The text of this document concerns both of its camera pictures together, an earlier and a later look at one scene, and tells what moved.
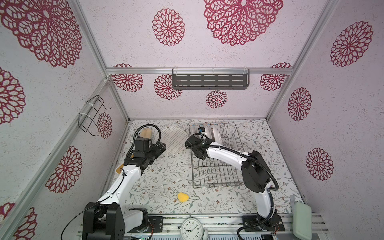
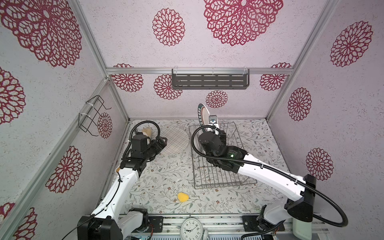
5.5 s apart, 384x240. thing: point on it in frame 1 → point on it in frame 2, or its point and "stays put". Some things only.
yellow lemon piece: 183,197 stays put
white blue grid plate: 174,139 stays put
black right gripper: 211,141 → 223,139
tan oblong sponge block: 146,133 stays put
